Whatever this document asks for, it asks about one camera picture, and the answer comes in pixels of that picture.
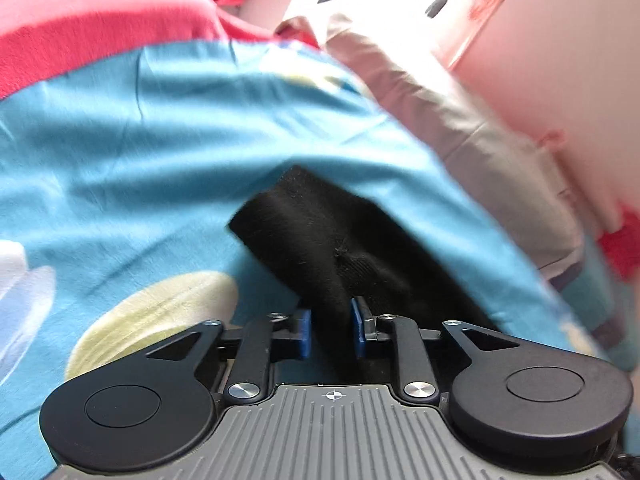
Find black pants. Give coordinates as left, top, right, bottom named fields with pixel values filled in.
left=229, top=166, right=495, bottom=382

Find teal striped bed sheet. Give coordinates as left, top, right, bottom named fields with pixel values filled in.
left=551, top=235, right=639, bottom=372

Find blue floral bed sheet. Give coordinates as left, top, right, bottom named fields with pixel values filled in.
left=0, top=39, right=640, bottom=480

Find grey beige quilt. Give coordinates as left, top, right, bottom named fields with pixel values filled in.
left=274, top=14, right=586, bottom=271

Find red folded cloth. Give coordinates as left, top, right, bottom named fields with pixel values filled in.
left=598, top=204, right=640, bottom=281

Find pink blanket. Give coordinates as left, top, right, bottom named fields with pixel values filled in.
left=1, top=0, right=276, bottom=96

